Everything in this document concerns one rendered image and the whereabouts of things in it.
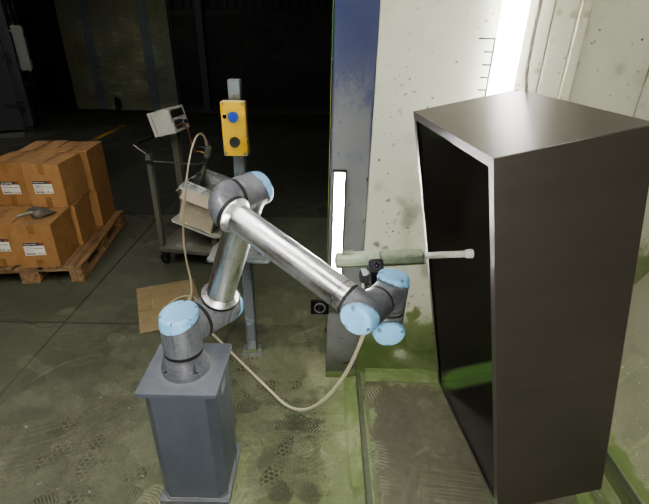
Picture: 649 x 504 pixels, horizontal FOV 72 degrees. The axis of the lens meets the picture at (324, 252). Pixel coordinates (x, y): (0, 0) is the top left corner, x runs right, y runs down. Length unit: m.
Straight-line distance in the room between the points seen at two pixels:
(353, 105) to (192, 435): 1.53
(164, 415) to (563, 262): 1.49
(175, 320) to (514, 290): 1.15
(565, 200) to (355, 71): 1.19
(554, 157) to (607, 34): 1.32
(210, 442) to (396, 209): 1.32
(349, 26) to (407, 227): 0.95
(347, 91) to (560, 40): 0.90
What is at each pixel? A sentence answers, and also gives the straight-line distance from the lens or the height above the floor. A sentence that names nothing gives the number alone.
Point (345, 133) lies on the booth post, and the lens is 2.08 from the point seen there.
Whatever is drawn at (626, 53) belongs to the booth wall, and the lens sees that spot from 2.39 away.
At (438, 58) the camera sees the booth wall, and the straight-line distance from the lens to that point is 2.09.
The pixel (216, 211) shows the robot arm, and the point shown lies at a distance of 1.33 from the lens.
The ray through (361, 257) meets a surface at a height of 1.17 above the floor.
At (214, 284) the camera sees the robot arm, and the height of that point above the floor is 1.00.
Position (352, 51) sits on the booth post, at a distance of 2.04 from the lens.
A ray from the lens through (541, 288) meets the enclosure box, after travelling 1.20.
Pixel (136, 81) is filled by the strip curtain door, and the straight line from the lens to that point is 11.83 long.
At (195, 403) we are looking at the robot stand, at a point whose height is 0.59.
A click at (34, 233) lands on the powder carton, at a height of 0.44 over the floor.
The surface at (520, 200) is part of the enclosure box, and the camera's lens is 1.06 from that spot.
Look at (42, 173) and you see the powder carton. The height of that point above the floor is 0.79.
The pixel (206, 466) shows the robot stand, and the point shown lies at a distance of 2.11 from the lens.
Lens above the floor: 1.87
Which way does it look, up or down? 27 degrees down
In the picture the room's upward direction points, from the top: 1 degrees clockwise
